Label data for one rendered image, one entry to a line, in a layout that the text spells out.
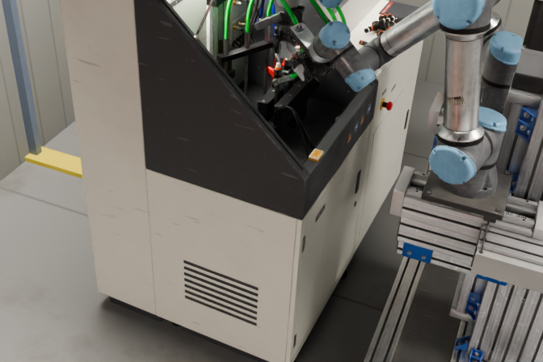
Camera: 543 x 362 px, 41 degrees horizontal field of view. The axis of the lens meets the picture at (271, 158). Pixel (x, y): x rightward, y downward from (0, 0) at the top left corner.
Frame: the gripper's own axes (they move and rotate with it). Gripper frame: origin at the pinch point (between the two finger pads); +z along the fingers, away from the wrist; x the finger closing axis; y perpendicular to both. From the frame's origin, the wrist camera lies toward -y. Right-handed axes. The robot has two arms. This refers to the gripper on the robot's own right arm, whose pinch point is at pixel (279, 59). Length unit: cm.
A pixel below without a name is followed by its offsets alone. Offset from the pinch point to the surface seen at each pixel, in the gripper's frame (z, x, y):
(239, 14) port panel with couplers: -0.6, 24.6, -27.7
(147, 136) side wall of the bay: 20, -35, -30
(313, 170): 18.6, -28.5, 25.9
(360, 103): 18.3, 16.5, 25.2
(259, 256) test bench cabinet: 55, -35, 12
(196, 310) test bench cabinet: 94, -35, -13
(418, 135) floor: 113, 156, 22
